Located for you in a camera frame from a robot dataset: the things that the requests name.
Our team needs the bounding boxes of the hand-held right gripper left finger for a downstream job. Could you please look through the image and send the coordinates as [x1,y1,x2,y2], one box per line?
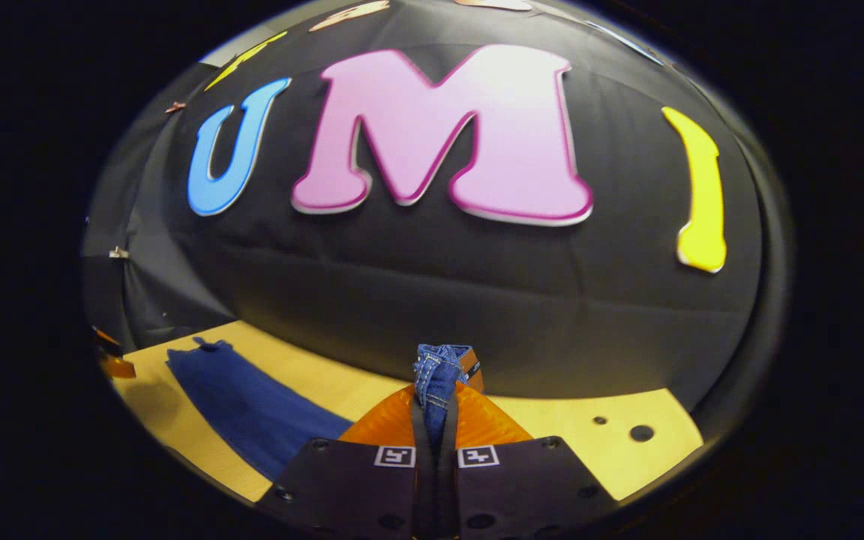
[256,384,437,539]

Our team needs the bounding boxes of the black backdrop cloth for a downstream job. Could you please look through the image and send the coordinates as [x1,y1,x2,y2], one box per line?
[81,0,767,413]

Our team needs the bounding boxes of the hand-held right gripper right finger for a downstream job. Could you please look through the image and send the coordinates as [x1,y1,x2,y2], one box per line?
[436,381,618,539]

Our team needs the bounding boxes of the blue jeans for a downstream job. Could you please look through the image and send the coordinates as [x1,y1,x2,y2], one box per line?
[166,337,482,482]

